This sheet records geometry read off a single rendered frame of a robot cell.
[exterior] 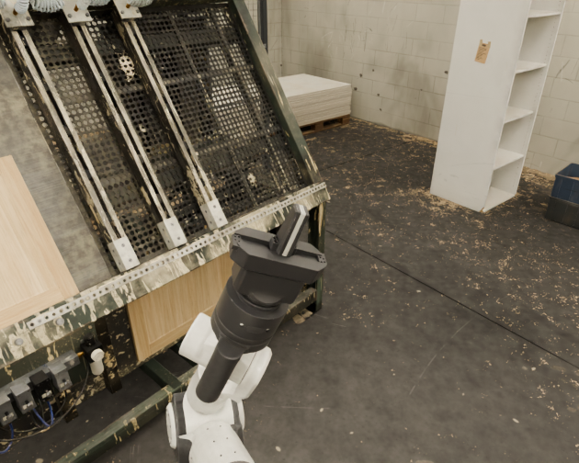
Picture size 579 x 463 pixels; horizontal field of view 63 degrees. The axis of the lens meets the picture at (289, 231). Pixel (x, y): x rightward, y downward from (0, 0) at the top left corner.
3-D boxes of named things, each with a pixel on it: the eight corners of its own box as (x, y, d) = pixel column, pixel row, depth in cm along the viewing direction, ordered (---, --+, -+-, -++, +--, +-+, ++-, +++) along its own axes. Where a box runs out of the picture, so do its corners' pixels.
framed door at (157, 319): (137, 360, 235) (139, 362, 233) (117, 268, 208) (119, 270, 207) (264, 282, 293) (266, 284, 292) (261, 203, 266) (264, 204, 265)
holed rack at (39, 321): (29, 330, 162) (30, 330, 162) (26, 322, 162) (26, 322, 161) (325, 186, 269) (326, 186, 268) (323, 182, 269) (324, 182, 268)
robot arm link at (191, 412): (240, 349, 79) (221, 383, 94) (177, 358, 75) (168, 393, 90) (254, 413, 74) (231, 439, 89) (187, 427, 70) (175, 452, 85)
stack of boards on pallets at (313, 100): (201, 163, 544) (197, 114, 517) (162, 141, 614) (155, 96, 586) (349, 123, 680) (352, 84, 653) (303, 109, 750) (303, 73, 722)
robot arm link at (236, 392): (278, 343, 67) (255, 373, 77) (221, 314, 67) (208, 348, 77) (259, 384, 63) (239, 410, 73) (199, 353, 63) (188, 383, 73)
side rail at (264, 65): (300, 189, 272) (313, 184, 263) (221, 8, 262) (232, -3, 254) (310, 185, 277) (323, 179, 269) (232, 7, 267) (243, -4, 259)
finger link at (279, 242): (304, 216, 53) (283, 257, 56) (300, 201, 56) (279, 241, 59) (291, 212, 53) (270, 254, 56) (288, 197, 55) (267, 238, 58)
